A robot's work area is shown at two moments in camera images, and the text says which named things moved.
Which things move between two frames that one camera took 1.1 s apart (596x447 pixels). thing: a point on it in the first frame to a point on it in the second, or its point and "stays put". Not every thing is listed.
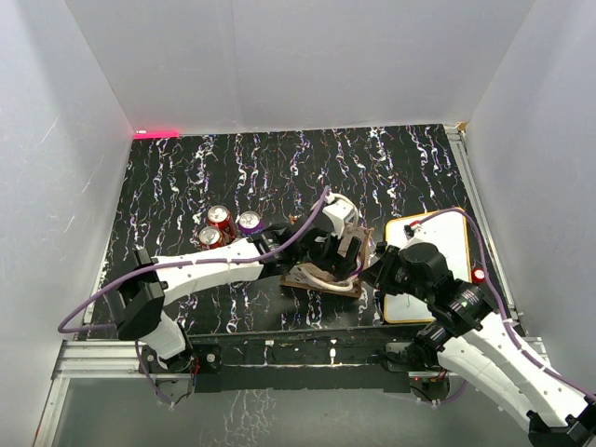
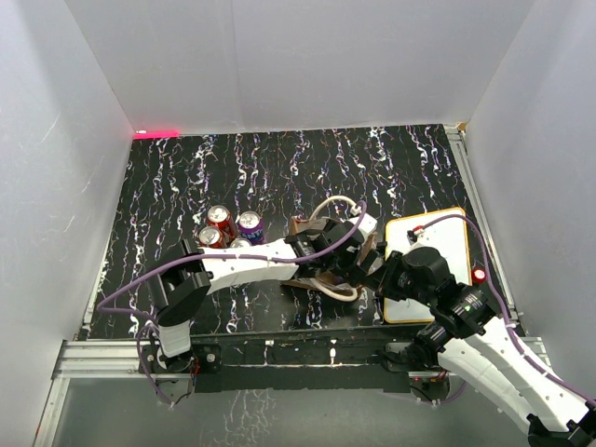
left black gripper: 337,265 stays put
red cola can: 209,237 stays put
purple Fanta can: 250,223 stays put
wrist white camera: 337,211 to 367,225
